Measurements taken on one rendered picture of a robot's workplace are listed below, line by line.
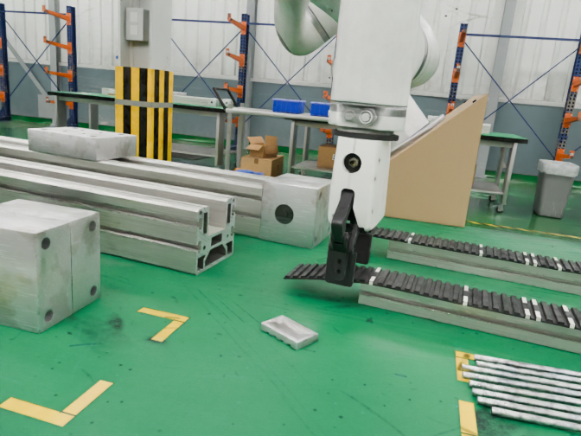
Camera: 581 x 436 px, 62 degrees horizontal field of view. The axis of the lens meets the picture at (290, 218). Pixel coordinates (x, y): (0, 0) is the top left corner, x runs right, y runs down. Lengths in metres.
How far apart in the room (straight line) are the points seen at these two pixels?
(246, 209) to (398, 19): 0.39
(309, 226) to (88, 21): 9.90
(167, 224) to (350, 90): 0.28
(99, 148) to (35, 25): 10.42
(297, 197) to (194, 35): 8.61
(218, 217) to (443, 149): 0.51
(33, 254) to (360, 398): 0.30
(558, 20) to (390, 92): 7.96
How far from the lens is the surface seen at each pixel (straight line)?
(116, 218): 0.67
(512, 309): 0.56
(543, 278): 0.76
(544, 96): 8.36
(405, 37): 0.53
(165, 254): 0.63
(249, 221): 0.78
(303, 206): 0.73
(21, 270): 0.49
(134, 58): 4.11
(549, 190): 5.63
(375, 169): 0.51
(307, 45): 1.16
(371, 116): 0.51
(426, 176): 1.00
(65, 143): 0.97
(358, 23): 0.52
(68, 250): 0.50
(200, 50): 9.26
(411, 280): 0.57
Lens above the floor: 1.01
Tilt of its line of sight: 14 degrees down
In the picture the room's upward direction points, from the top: 5 degrees clockwise
